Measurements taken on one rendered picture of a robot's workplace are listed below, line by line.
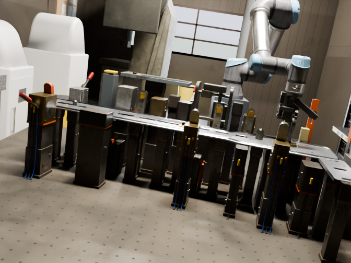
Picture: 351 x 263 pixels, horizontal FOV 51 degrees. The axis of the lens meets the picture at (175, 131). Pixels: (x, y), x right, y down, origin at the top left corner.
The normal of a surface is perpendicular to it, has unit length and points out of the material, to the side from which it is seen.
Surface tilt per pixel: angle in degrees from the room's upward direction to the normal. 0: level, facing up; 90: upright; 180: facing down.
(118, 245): 0
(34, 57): 90
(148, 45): 90
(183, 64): 90
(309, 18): 90
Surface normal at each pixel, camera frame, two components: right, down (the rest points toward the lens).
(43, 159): 0.97, 0.18
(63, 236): 0.14, -0.97
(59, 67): -0.08, 0.21
